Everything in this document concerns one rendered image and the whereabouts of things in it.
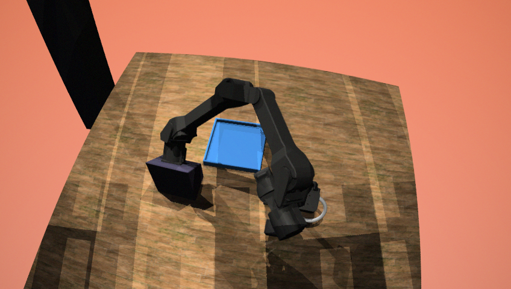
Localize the blue tray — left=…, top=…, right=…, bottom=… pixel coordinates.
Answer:
left=203, top=118, right=266, bottom=173

